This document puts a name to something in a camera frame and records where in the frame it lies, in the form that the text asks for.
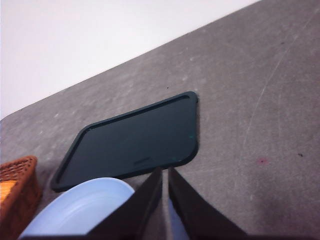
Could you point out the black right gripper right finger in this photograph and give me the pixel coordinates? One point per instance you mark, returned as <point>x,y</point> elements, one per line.
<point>199,219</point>

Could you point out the brown wicker basket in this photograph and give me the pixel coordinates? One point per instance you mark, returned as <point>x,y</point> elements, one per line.
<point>20,194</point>

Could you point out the dark green rectangular tray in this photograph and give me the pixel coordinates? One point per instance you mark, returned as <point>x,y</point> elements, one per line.
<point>163,135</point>

